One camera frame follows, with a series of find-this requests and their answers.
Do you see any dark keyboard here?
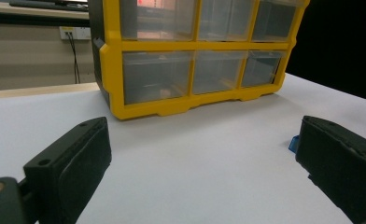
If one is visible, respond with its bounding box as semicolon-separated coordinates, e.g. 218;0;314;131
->
8;0;89;13

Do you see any beige desk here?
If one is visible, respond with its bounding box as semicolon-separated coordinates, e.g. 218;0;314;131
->
0;1;91;21

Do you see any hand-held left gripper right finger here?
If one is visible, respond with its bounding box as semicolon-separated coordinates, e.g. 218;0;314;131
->
295;115;366;224

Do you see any set of clear plastic drawers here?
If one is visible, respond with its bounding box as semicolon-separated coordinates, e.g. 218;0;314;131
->
120;0;307;105

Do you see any yellow black drawer cabinet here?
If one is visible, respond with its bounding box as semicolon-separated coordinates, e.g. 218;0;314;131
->
88;0;312;121

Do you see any small blue plastic piece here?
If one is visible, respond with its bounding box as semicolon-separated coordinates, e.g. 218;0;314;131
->
288;134;301;154

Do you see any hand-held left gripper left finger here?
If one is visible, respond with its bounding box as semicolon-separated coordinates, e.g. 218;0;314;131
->
22;116;113;224

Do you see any white wall socket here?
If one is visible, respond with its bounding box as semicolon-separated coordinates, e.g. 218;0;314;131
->
59;25;92;41

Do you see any black power cable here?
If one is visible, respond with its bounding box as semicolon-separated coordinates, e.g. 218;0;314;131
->
65;32;81;85

